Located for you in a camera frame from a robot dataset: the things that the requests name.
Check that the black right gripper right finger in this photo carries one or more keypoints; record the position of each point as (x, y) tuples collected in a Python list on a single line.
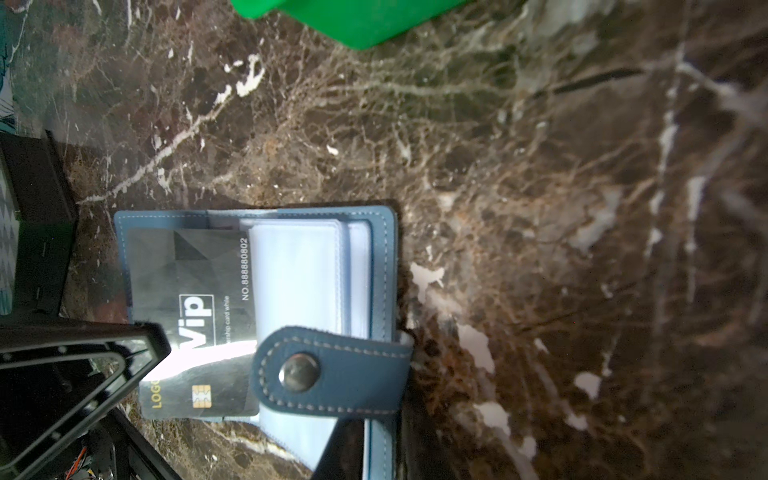
[(422, 455)]

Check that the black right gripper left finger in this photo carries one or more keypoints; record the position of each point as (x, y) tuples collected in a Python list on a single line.
[(343, 456)]

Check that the black VIP credit card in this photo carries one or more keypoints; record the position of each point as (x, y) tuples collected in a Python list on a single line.
[(196, 285)]

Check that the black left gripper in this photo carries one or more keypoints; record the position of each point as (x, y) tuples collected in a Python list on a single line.
[(38, 222)]

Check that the blue leather card holder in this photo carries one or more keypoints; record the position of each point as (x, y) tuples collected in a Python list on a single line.
[(324, 286)]

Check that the green plastic card tray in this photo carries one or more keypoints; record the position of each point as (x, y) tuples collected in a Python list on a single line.
[(357, 24)]

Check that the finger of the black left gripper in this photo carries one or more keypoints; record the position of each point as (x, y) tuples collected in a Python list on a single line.
[(49, 402)]

